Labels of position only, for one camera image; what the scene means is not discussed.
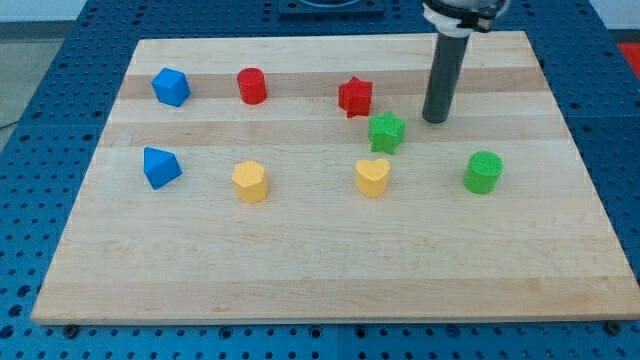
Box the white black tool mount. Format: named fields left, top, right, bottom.
left=421, top=0, right=511, bottom=38

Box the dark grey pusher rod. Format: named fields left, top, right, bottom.
left=422, top=33, right=469, bottom=124

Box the green star block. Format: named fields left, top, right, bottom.
left=368, top=111, right=406, bottom=155

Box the red star block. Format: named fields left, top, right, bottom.
left=338, top=77, right=373, bottom=118

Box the green cylinder block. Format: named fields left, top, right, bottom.
left=463, top=151, right=503, bottom=195

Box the yellow heart block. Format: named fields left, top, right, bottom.
left=355, top=159, right=391, bottom=198

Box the red cylinder block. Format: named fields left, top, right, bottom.
left=237, top=68, right=267, bottom=105

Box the wooden board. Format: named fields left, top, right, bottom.
left=32, top=31, right=639, bottom=325

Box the yellow hexagon block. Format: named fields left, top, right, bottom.
left=232, top=161, right=269, bottom=204

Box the blue cube block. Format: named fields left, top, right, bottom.
left=151, top=68, right=191, bottom=107

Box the blue triangular prism block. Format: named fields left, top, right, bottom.
left=143, top=147, right=183, bottom=190

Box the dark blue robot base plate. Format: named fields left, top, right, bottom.
left=274, top=0, right=385, bottom=18

